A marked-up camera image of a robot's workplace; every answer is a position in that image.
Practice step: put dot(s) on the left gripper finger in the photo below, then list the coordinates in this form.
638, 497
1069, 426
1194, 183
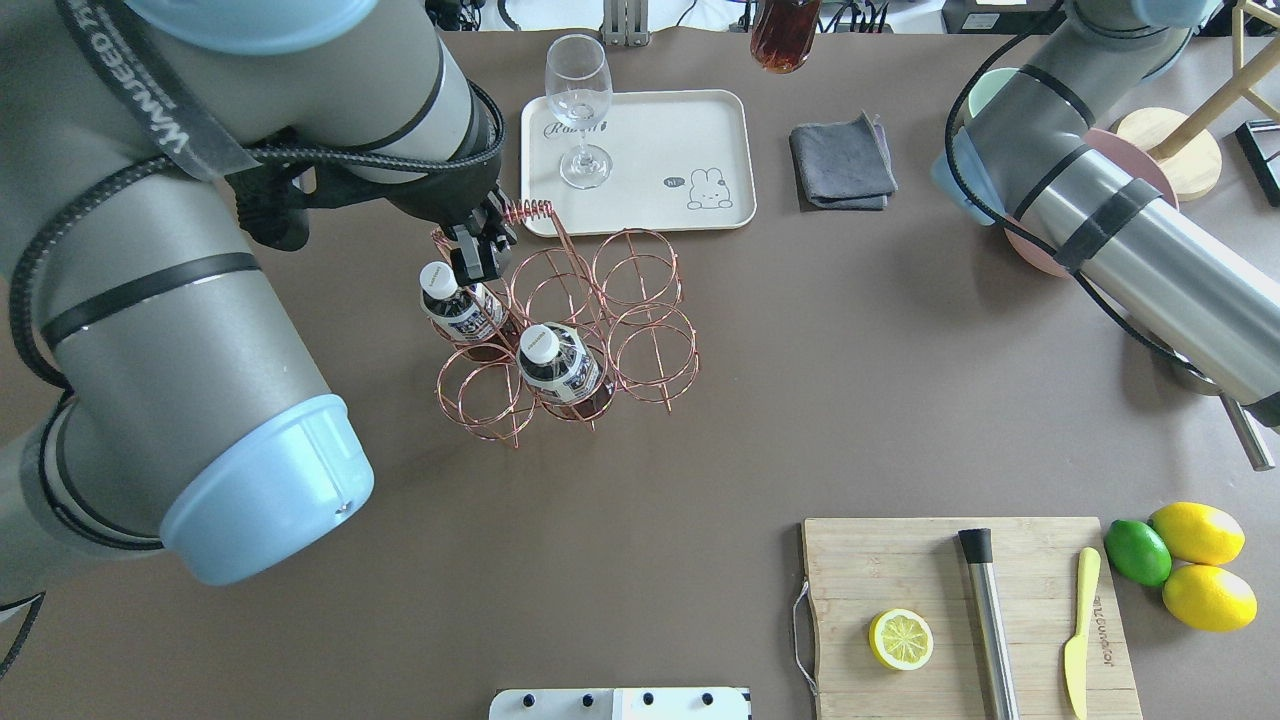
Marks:
471, 256
497, 230

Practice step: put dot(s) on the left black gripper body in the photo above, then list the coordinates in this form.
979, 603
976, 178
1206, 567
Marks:
437, 201

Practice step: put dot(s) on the copper wire bottle basket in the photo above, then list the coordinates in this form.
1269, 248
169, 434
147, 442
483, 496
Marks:
623, 295

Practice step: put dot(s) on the tea bottle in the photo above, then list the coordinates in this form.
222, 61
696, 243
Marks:
471, 316
783, 33
563, 372

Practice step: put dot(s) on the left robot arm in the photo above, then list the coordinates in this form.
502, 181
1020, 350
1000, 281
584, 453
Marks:
136, 137

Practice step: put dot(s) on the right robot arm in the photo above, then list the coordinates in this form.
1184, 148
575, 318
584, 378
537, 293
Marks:
1023, 157

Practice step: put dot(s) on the clear wine glass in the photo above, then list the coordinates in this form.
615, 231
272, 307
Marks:
579, 91

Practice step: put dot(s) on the cream rabbit tray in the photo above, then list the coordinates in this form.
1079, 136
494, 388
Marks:
681, 163

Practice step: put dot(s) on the grey folded cloth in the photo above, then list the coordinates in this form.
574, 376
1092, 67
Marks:
844, 166

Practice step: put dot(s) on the bamboo cutting board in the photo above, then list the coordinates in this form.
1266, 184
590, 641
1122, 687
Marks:
858, 567

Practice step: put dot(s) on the green bowl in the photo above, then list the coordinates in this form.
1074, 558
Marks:
983, 91

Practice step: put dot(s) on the half lemon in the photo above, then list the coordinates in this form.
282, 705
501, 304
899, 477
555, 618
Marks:
901, 639

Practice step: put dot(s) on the pink bowl with ice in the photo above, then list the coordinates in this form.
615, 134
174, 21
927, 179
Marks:
1126, 156

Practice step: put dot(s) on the steel muddler black tip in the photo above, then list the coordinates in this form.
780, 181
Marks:
976, 544

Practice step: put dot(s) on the wooden cup rack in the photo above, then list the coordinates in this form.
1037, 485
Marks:
1181, 144

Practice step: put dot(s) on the yellow plastic knife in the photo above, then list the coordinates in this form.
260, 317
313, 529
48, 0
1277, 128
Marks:
1076, 648

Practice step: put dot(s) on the green lime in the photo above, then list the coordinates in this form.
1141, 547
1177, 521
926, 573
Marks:
1137, 552

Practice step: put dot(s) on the yellow lemon upper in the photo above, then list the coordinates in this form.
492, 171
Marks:
1199, 533

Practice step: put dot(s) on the yellow lemon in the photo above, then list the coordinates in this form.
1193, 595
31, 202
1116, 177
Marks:
1210, 598
1199, 533

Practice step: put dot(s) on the black glass rack tray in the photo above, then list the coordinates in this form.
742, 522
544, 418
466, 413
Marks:
1263, 163

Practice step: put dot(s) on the metal ice scoop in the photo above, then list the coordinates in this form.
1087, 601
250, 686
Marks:
1244, 426

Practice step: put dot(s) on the yellow lemon lower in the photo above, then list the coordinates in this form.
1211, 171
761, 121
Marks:
1210, 598

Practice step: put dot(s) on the aluminium frame post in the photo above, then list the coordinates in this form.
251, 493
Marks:
625, 23

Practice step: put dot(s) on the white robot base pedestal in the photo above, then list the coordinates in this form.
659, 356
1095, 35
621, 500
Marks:
681, 702

